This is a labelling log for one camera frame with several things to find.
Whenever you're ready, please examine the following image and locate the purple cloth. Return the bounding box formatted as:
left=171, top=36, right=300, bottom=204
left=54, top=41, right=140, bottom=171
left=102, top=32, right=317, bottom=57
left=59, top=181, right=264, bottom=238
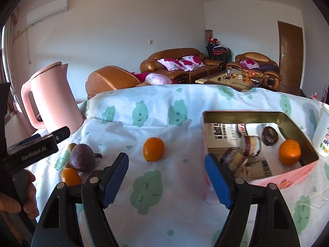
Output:
left=257, top=63, right=279, bottom=74

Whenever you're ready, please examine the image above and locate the large purple passion fruit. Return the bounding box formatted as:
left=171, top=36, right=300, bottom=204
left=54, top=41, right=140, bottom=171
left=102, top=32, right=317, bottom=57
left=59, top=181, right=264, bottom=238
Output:
left=69, top=143, right=97, bottom=172

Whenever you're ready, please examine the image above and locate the dark layered round item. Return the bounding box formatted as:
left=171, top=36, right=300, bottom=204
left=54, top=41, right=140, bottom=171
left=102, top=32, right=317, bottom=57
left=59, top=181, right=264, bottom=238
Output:
left=240, top=135, right=262, bottom=157

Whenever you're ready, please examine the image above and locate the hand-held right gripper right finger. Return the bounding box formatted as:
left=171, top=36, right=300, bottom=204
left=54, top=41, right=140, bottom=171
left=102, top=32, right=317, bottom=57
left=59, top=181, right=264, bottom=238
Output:
left=204, top=153, right=301, bottom=247

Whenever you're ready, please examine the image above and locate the printed paper sheet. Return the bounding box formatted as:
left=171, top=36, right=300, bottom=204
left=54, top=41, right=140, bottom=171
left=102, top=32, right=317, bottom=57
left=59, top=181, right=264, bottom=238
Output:
left=206, top=122, right=273, bottom=181

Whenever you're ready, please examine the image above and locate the small round orange kumquat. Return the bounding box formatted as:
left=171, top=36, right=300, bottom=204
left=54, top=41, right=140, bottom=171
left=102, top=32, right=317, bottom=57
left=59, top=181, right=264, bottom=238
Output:
left=61, top=168, right=82, bottom=186

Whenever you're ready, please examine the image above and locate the brown leather armchair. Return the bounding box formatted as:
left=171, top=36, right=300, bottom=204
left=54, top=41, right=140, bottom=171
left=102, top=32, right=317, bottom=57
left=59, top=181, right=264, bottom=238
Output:
left=226, top=52, right=280, bottom=90

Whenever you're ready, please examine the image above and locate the glass-top coffee table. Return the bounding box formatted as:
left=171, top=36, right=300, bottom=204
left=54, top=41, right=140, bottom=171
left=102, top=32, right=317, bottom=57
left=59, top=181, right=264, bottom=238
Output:
left=195, top=69, right=265, bottom=92

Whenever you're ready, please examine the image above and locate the pink electric kettle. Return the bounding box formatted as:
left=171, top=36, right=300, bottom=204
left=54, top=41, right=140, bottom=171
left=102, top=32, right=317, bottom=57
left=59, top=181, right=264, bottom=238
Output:
left=21, top=62, right=85, bottom=135

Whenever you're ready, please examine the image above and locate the stack of dark chairs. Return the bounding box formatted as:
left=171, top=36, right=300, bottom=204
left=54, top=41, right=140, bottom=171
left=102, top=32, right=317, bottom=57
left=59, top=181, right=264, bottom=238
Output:
left=206, top=41, right=232, bottom=63

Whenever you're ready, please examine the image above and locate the gold-lined cardboard box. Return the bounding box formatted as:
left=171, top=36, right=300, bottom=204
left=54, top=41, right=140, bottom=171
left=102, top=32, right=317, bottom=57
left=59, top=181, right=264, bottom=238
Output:
left=200, top=111, right=320, bottom=204

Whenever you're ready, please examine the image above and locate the oval orange kumquat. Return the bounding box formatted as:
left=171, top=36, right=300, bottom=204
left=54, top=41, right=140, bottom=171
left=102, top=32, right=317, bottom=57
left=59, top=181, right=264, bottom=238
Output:
left=143, top=137, right=165, bottom=162

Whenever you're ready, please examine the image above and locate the white printed mug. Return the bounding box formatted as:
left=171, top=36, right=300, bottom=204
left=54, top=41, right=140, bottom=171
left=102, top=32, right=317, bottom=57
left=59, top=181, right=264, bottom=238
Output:
left=312, top=103, right=329, bottom=157

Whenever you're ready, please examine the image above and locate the round orange tangerine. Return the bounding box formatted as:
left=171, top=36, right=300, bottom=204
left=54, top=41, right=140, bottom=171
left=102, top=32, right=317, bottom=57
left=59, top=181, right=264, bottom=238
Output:
left=279, top=139, right=302, bottom=165

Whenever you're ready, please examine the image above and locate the wrapped cake slice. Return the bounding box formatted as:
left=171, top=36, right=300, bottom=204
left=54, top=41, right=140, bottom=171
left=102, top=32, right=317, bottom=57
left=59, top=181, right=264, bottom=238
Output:
left=220, top=148, right=248, bottom=173

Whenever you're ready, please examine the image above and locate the brown wooden door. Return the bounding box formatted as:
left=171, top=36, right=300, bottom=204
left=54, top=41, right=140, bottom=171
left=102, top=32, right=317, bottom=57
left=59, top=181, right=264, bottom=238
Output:
left=278, top=21, right=303, bottom=90

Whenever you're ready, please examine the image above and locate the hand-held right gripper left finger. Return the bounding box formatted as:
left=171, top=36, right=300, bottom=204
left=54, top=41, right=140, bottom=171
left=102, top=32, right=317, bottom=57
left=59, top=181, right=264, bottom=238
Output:
left=31, top=152, right=129, bottom=247

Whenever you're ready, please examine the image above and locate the long brown leather sofa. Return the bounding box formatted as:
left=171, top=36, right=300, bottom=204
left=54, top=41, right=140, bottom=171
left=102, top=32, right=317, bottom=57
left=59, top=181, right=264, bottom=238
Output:
left=140, top=48, right=225, bottom=83

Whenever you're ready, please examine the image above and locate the white air conditioner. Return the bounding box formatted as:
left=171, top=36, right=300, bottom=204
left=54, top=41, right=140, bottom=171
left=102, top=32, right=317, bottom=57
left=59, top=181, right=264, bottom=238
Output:
left=26, top=0, right=68, bottom=26

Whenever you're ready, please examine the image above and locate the white cloud-print tablecloth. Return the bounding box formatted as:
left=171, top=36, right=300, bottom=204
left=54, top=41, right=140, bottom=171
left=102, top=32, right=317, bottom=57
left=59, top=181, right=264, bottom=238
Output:
left=26, top=84, right=329, bottom=247

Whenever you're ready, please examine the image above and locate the person's left hand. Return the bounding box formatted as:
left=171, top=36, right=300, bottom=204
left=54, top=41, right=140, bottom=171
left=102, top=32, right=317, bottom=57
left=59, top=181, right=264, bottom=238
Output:
left=0, top=170, right=40, bottom=220

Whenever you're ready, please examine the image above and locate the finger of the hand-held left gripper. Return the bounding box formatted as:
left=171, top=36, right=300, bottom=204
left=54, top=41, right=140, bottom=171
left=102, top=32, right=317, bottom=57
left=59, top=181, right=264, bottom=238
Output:
left=19, top=133, right=42, bottom=145
left=52, top=126, right=71, bottom=145

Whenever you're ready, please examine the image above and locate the pink floral pillow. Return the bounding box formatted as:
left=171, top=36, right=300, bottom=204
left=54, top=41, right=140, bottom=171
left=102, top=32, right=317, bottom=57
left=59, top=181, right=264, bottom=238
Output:
left=240, top=59, right=260, bottom=69
left=182, top=55, right=205, bottom=66
left=178, top=59, right=198, bottom=71
left=157, top=58, right=184, bottom=71
left=144, top=73, right=173, bottom=85

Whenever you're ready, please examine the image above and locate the pile of small oranges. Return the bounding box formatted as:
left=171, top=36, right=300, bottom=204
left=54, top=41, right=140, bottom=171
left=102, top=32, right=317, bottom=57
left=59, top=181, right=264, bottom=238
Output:
left=242, top=69, right=258, bottom=82

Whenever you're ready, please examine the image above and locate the brown leather sofa armrest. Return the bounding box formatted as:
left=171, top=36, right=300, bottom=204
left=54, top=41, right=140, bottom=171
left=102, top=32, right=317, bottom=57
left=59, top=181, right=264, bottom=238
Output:
left=86, top=65, right=144, bottom=99

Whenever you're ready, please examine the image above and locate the dark wrinkled passion fruit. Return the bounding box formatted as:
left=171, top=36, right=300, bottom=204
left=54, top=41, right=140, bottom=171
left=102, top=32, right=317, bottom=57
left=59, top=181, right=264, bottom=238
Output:
left=262, top=127, right=279, bottom=147

